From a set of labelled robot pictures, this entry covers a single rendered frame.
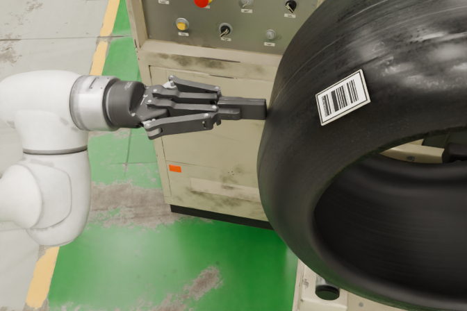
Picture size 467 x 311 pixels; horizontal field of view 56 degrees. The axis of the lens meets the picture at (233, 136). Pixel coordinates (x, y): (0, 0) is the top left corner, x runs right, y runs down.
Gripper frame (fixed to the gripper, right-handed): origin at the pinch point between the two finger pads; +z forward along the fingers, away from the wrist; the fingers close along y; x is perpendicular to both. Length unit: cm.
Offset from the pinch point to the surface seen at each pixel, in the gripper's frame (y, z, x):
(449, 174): 15.7, 35.8, 30.0
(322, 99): -9.4, 12.1, -10.3
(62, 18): 198, -182, 99
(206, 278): 30, -36, 120
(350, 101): -11.2, 15.1, -11.7
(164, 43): 60, -40, 29
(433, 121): -12.2, 23.3, -10.2
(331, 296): -10.3, 14.0, 36.1
